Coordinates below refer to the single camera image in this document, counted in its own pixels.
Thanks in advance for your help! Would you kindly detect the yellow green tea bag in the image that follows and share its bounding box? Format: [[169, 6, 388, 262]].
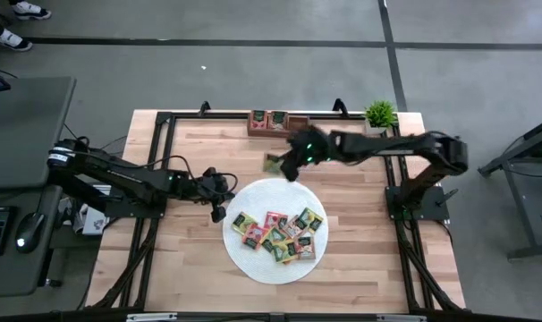
[[297, 207, 325, 234], [260, 226, 288, 252], [231, 211, 258, 235], [272, 240, 299, 264], [262, 153, 284, 174]]

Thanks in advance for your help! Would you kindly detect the white adapter box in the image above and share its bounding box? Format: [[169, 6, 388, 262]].
[[72, 185, 112, 237]]

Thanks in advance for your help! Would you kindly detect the black metal table frame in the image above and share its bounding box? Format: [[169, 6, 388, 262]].
[[85, 98, 467, 314]]

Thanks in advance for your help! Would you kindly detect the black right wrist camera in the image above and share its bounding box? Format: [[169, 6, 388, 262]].
[[279, 160, 302, 183]]

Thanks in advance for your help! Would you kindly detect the black floor cable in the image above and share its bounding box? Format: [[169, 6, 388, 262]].
[[63, 123, 129, 153]]

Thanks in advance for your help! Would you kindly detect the person's white shoe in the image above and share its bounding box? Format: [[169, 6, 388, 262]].
[[0, 29, 34, 53], [12, 0, 53, 21]]

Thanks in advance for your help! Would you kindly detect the dark grey desk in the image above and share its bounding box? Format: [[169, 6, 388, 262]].
[[0, 75, 78, 190], [0, 183, 65, 299]]

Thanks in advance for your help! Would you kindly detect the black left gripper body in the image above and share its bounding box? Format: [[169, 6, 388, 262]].
[[189, 167, 227, 208]]

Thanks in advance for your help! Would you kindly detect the black metal side table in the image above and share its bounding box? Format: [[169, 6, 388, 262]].
[[478, 114, 542, 263]]

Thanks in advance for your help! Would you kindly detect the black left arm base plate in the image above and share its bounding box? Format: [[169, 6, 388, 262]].
[[103, 182, 170, 220]]

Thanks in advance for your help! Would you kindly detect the white round woven placemat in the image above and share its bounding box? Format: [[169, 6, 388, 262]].
[[221, 177, 329, 285]]

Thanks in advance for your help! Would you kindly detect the silver metal bracket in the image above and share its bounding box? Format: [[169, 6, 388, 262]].
[[126, 312, 178, 322], [377, 314, 428, 322]]

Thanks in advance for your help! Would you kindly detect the brown wooden three-slot organizer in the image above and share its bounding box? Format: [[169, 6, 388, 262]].
[[247, 110, 311, 139]]

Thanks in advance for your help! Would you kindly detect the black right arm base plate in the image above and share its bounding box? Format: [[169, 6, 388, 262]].
[[385, 184, 451, 222]]

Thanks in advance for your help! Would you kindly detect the black computer mouse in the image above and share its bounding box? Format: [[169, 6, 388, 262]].
[[14, 212, 47, 255]]

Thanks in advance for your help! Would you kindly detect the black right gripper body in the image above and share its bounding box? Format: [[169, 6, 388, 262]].
[[287, 125, 343, 167]]

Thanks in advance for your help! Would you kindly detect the green plant in white pot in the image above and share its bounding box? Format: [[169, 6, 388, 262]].
[[363, 100, 398, 135]]

